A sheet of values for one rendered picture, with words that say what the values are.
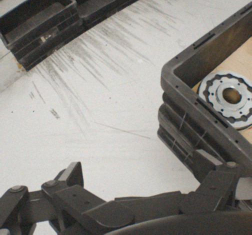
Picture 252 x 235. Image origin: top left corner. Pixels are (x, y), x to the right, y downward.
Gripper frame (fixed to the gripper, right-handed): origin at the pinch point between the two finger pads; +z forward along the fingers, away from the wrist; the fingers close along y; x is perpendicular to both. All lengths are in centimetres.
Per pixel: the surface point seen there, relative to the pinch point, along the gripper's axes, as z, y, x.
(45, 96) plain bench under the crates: 38.5, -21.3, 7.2
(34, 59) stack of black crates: 84, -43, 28
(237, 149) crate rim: 4.0, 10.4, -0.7
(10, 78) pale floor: 140, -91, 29
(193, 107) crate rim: 6.9, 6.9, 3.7
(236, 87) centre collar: 14.0, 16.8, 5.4
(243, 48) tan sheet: 22.2, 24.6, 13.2
